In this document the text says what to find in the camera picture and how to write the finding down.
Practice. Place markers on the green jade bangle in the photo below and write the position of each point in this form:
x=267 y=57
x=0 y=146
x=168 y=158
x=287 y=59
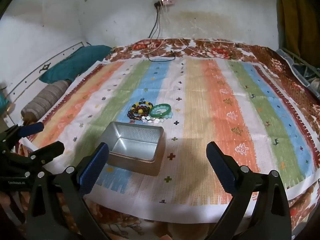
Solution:
x=156 y=113

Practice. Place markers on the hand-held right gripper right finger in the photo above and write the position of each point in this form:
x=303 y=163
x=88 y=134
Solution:
x=222 y=168

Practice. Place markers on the clear plastic storage bin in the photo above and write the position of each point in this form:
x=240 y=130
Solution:
x=300 y=67

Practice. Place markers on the white power strip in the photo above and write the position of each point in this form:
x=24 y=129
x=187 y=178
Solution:
x=166 y=0

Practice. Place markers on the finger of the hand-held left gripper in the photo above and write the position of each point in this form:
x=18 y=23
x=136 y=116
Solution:
x=51 y=150
x=32 y=128

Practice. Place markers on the colourful striped mat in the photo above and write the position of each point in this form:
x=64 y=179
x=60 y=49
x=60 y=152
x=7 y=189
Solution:
x=200 y=92

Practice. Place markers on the teal pillow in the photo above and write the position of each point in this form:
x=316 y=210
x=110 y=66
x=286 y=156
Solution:
x=75 y=62

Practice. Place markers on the yellow hanging cloth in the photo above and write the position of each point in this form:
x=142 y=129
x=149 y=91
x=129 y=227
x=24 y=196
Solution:
x=297 y=22

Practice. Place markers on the brown striped bolster pillow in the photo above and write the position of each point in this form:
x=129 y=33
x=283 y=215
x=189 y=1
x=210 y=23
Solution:
x=45 y=97

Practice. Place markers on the silver metal tin box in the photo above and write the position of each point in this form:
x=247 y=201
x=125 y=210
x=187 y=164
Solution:
x=136 y=133

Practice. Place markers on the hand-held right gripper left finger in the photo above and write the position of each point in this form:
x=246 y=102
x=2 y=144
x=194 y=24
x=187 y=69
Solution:
x=93 y=171

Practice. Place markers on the white bed headboard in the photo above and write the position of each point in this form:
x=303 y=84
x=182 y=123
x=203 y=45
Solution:
x=35 y=67

